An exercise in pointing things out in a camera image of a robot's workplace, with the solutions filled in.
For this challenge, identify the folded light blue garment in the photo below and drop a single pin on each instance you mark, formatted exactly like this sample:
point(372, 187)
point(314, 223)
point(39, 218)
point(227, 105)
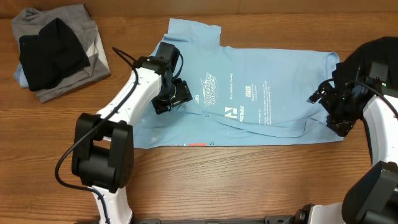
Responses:
point(20, 77)

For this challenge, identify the light blue printed t-shirt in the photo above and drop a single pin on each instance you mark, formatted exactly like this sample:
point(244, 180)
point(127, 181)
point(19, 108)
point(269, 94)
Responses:
point(240, 97)

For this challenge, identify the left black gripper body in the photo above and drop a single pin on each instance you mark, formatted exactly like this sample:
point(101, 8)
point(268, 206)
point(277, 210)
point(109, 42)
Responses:
point(178, 91)

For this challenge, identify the black t-shirt at right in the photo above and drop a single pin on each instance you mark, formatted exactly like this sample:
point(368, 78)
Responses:
point(383, 50)

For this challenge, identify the folded grey garment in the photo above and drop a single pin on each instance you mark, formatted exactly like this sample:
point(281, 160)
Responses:
point(31, 20)

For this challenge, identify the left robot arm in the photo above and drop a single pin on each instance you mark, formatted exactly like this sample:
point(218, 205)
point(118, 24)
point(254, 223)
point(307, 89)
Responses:
point(103, 150)

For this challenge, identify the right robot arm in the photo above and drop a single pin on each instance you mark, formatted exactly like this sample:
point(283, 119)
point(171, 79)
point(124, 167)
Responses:
point(373, 199)

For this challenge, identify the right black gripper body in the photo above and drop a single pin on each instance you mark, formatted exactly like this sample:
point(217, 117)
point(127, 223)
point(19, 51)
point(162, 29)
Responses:
point(344, 111)

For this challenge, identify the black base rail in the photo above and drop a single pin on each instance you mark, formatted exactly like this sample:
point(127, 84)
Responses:
point(280, 219)

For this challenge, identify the folded black garment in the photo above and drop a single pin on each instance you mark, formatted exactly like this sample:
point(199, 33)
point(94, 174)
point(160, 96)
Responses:
point(52, 55)

